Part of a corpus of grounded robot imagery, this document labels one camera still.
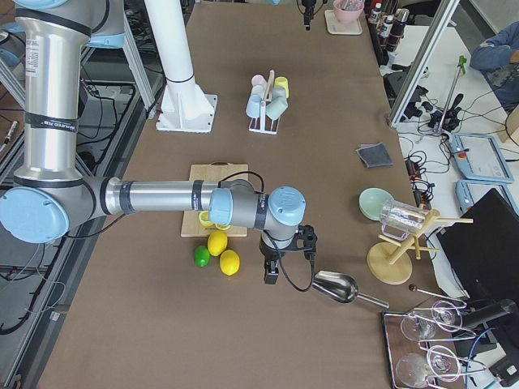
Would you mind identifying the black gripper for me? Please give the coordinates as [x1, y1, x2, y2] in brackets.
[259, 233, 281, 284]
[300, 0, 316, 31]

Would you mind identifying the mint green cup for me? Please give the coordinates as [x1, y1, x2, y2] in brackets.
[265, 97, 288, 121]

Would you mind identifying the pink cup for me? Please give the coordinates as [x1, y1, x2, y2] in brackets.
[251, 75, 268, 95]

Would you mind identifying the yellow cup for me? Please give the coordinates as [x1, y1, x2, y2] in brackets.
[274, 76, 290, 99]

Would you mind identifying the grey cup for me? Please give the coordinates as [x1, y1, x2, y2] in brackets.
[271, 86, 286, 102]

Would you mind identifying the light blue cup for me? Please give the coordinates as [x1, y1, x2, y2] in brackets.
[246, 93, 263, 119]

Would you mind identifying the cream tray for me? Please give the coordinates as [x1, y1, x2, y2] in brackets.
[324, 10, 362, 36]

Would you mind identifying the pink bowl with ice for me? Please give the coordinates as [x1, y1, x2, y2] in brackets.
[332, 0, 364, 24]

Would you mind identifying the yellow lemon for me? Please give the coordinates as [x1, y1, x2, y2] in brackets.
[219, 250, 241, 276]
[207, 230, 228, 257]

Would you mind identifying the lemon slice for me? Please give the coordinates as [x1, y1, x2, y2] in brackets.
[198, 211, 213, 229]
[215, 224, 231, 231]

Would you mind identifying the green lime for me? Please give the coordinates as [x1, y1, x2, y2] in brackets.
[194, 246, 211, 267]

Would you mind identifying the metal scoop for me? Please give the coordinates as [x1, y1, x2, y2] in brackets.
[311, 270, 389, 309]

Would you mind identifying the wooden cutting board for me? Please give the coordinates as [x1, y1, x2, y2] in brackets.
[180, 161, 249, 239]

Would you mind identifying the wooden mug tree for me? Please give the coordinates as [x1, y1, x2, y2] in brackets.
[367, 209, 474, 285]

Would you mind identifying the green bowl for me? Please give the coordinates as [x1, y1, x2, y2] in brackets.
[358, 187, 393, 221]

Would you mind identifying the clear glass pitcher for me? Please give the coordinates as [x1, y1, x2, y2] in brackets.
[380, 199, 429, 241]

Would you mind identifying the grey folded cloth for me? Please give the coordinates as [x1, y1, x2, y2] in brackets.
[356, 143, 393, 169]

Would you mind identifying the wine glass rack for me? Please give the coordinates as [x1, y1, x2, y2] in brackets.
[382, 298, 486, 388]

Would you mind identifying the seated person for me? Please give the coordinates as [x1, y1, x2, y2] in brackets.
[470, 21, 518, 113]

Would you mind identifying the blue teach pendant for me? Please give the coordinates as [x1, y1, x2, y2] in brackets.
[449, 134, 514, 183]
[455, 180, 500, 212]

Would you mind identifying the black monitor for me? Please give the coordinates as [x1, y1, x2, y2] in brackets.
[437, 189, 518, 301]

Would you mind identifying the white wire cup holder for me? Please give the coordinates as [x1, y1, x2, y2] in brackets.
[248, 70, 279, 135]

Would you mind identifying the aluminium frame post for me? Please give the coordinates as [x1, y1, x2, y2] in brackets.
[387, 0, 460, 129]

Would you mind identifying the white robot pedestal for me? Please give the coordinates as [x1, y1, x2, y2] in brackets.
[145, 0, 217, 134]

